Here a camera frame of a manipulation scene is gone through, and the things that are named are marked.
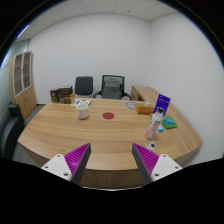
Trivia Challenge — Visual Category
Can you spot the flat round red coaster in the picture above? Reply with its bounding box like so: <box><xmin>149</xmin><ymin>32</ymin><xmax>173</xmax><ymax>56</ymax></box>
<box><xmin>102</xmin><ymin>111</ymin><xmax>115</xmax><ymax>121</ymax></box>

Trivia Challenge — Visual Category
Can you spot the purple standing pouch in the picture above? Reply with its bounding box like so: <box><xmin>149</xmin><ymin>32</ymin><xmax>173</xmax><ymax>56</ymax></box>
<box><xmin>153</xmin><ymin>93</ymin><xmax>172</xmax><ymax>117</ymax></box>

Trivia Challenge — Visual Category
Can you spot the clear drink bottle black cap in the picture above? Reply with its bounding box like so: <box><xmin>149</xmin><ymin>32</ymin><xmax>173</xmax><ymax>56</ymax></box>
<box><xmin>144</xmin><ymin>107</ymin><xmax>165</xmax><ymax>140</ymax></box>

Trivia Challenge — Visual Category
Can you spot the tan cardboard box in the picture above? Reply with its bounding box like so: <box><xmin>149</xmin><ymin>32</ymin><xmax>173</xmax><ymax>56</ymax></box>
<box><xmin>63</xmin><ymin>93</ymin><xmax>76</xmax><ymax>105</ymax></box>

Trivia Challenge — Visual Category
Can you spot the green cloth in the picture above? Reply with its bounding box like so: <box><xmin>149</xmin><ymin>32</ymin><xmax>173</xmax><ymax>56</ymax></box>
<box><xmin>161</xmin><ymin>115</ymin><xmax>179</xmax><ymax>130</ymax></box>

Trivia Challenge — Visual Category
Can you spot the black office chair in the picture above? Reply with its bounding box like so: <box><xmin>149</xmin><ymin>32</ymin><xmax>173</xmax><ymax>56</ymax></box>
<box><xmin>73</xmin><ymin>76</ymin><xmax>95</xmax><ymax>99</ymax></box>

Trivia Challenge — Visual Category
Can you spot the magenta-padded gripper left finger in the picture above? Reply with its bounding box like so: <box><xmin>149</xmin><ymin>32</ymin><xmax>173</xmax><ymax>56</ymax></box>
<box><xmin>40</xmin><ymin>142</ymin><xmax>92</xmax><ymax>186</ymax></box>

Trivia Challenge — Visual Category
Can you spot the white patterned mug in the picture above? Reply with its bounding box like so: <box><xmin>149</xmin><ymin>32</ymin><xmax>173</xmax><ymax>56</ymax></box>
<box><xmin>75</xmin><ymin>103</ymin><xmax>90</xmax><ymax>120</ymax></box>

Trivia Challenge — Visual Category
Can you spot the orange cardboard box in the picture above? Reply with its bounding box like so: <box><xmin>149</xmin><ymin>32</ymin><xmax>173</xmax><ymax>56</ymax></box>
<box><xmin>135</xmin><ymin>102</ymin><xmax>155</xmax><ymax>116</ymax></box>

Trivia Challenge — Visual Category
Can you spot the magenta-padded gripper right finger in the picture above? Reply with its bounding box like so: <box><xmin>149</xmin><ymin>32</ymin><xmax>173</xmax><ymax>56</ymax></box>
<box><xmin>131</xmin><ymin>143</ymin><xmax>184</xmax><ymax>186</ymax></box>

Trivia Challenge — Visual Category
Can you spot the black armchair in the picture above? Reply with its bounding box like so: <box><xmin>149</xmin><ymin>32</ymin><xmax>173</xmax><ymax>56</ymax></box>
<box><xmin>0</xmin><ymin>103</ymin><xmax>26</xmax><ymax>161</ymax></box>

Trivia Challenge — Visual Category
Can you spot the dark brown box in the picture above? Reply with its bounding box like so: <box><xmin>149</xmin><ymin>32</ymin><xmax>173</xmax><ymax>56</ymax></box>
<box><xmin>49</xmin><ymin>87</ymin><xmax>60</xmax><ymax>104</ymax></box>

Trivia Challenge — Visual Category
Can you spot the wooden glass-door cabinet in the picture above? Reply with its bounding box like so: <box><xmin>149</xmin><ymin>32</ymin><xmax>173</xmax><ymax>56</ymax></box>
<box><xmin>9</xmin><ymin>50</ymin><xmax>38</xmax><ymax>121</ymax></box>

